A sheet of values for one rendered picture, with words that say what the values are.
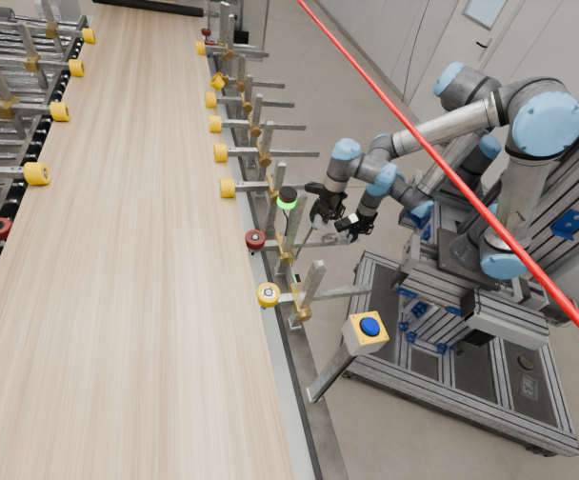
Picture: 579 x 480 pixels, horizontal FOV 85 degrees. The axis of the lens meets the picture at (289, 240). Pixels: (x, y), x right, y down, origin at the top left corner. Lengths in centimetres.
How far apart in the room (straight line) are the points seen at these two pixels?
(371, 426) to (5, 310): 169
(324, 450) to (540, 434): 138
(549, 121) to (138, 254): 117
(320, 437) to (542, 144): 99
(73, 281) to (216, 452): 66
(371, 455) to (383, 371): 41
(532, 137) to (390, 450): 163
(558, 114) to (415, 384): 145
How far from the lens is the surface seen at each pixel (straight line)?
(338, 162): 95
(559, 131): 89
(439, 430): 221
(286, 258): 124
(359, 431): 200
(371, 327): 73
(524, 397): 235
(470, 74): 128
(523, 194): 99
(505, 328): 139
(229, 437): 94
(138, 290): 112
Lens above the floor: 183
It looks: 47 degrees down
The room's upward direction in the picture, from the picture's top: 16 degrees clockwise
